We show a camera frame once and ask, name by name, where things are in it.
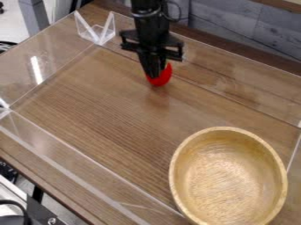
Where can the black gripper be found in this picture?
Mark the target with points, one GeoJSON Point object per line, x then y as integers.
{"type": "Point", "coordinates": [151, 37]}

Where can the red toy with green stem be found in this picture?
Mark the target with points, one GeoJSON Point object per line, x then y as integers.
{"type": "Point", "coordinates": [163, 78]}

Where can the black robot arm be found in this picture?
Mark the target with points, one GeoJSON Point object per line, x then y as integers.
{"type": "Point", "coordinates": [150, 6]}

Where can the brown wooden bowl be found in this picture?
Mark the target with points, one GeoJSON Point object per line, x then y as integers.
{"type": "Point", "coordinates": [227, 178]}

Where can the clear acrylic tray enclosure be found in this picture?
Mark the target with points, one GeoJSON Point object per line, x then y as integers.
{"type": "Point", "coordinates": [91, 132]}

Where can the grey post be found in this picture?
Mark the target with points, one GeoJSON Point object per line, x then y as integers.
{"type": "Point", "coordinates": [35, 15]}

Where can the black metal bracket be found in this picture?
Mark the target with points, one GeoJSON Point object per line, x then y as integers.
{"type": "Point", "coordinates": [39, 214]}

